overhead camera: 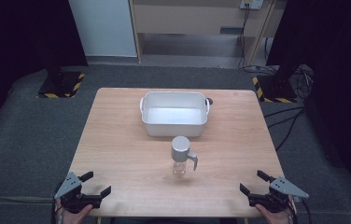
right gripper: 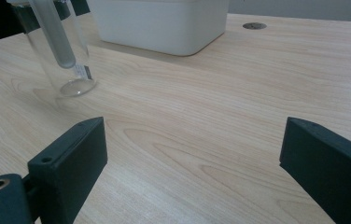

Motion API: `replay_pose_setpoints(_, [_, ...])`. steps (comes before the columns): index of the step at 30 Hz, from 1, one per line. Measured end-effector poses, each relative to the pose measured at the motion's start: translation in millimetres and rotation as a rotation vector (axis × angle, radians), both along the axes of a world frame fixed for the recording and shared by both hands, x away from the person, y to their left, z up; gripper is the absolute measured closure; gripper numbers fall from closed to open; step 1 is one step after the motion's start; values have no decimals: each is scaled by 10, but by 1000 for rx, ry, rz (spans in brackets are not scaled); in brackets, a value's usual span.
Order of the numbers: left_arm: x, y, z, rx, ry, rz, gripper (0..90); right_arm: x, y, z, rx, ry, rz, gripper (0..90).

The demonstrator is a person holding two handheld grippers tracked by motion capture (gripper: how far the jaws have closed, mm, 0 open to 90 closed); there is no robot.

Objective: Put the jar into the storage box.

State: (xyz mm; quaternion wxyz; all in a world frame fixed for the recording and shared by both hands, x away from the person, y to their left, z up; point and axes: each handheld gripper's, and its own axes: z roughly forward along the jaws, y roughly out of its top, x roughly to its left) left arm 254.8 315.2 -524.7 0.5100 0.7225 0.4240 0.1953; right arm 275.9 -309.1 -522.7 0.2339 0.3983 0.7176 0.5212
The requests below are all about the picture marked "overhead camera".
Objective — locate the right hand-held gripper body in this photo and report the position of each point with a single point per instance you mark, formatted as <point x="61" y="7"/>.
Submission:
<point x="284" y="187"/>

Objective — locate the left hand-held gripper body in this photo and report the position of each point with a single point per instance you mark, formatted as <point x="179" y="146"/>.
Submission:
<point x="68" y="185"/>

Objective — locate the person's right hand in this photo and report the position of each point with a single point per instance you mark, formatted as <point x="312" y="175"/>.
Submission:
<point x="277" y="217"/>

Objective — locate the person's left hand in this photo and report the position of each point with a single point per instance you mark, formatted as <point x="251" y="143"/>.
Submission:
<point x="72" y="217"/>

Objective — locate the glass bottle with grey lid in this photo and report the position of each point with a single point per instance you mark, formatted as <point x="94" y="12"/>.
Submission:
<point x="180" y="147"/>

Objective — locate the black striped stand base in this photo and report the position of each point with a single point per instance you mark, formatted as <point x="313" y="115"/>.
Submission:
<point x="274" y="90"/>
<point x="61" y="85"/>

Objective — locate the small black round object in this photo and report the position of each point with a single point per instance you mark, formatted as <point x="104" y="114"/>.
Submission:
<point x="209" y="101"/>

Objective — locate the white plastic basin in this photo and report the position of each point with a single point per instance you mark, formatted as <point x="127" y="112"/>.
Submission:
<point x="174" y="116"/>

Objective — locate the black curtain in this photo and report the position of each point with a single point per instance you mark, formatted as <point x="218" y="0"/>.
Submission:
<point x="341" y="77"/>
<point x="18" y="46"/>

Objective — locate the white cabinet panel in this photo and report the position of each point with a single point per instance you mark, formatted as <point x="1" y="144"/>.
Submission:
<point x="103" y="28"/>

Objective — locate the white power strip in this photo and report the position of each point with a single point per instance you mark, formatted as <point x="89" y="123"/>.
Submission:
<point x="251" y="3"/>

